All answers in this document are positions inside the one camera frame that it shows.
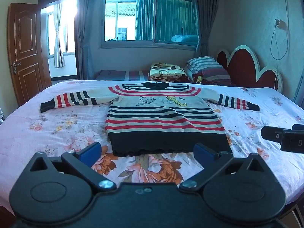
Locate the grey curtain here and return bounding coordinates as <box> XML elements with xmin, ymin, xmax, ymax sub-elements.
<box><xmin>75</xmin><ymin>0</ymin><xmax>105</xmax><ymax>80</ymax></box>
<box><xmin>192</xmin><ymin>0</ymin><xmax>226</xmax><ymax>57</ymax></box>

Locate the white sheer curtain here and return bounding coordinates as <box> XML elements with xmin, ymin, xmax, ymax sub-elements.
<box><xmin>52</xmin><ymin>2</ymin><xmax>66</xmax><ymax>68</ymax></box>

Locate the red white scalloped headboard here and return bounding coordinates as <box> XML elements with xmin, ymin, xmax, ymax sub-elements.
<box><xmin>216</xmin><ymin>45</ymin><xmax>283</xmax><ymax>93</ymax></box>

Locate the white hanging cable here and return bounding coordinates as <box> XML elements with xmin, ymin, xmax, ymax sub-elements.
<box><xmin>270</xmin><ymin>0</ymin><xmax>291</xmax><ymax>91</ymax></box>

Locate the bed with floral sheet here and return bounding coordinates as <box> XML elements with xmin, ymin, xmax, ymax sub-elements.
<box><xmin>0</xmin><ymin>79</ymin><xmax>304</xmax><ymax>216</ymax></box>

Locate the wall power socket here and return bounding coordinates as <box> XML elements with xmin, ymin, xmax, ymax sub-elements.
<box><xmin>275</xmin><ymin>18</ymin><xmax>287</xmax><ymax>30</ymax></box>

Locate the folded printed blanket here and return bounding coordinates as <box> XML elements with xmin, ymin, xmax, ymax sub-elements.
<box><xmin>149</xmin><ymin>62</ymin><xmax>187</xmax><ymax>82</ymax></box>

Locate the teal curtain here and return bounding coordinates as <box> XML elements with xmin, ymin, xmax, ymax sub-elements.
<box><xmin>135</xmin><ymin>0</ymin><xmax>199</xmax><ymax>41</ymax></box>

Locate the metal door handle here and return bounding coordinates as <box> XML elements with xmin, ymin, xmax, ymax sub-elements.
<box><xmin>12</xmin><ymin>61</ymin><xmax>22</xmax><ymax>75</ymax></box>

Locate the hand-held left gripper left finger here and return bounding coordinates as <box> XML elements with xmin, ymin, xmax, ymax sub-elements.
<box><xmin>30</xmin><ymin>142</ymin><xmax>117</xmax><ymax>193</ymax></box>

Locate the brown wooden door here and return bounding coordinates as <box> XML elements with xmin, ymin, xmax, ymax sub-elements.
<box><xmin>7</xmin><ymin>3</ymin><xmax>52</xmax><ymax>106</ymax></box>

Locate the bed with striped sheet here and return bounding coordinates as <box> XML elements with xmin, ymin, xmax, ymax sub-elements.
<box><xmin>95</xmin><ymin>69</ymin><xmax>152</xmax><ymax>81</ymax></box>

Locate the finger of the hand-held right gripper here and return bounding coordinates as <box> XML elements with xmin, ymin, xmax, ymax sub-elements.
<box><xmin>261</xmin><ymin>126</ymin><xmax>285</xmax><ymax>144</ymax></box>
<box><xmin>280</xmin><ymin>123</ymin><xmax>304</xmax><ymax>154</ymax></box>

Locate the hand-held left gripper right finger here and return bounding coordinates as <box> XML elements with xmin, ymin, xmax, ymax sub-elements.
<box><xmin>179</xmin><ymin>142</ymin><xmax>272</xmax><ymax>193</ymax></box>

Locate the striped pillow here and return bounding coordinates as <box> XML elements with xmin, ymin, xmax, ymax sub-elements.
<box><xmin>184</xmin><ymin>56</ymin><xmax>232</xmax><ymax>86</ymax></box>

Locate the striped knit sweater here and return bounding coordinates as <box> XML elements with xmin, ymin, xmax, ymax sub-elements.
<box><xmin>40</xmin><ymin>81</ymin><xmax>260</xmax><ymax>158</ymax></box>

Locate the sliding glass window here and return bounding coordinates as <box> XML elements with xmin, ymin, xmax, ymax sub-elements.
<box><xmin>102</xmin><ymin>0</ymin><xmax>200</xmax><ymax>51</ymax></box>

